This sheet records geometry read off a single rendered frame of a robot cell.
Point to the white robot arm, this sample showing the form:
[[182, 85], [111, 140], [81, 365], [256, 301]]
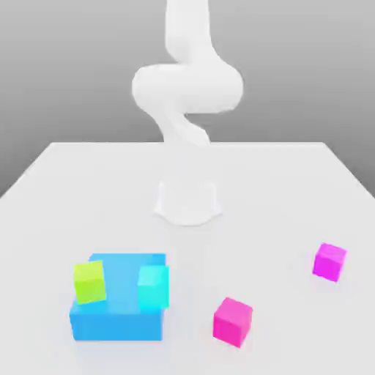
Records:
[[187, 88]]

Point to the small cyan cube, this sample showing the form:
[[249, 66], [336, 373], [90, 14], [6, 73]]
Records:
[[153, 288]]

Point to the small lime green cube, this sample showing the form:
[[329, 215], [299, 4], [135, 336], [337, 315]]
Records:
[[89, 282]]

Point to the small pink cube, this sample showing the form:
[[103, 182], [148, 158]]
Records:
[[231, 322]]

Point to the small magenta cube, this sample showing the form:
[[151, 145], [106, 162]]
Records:
[[328, 262]]

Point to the large blue box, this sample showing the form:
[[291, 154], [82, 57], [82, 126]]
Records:
[[120, 322]]

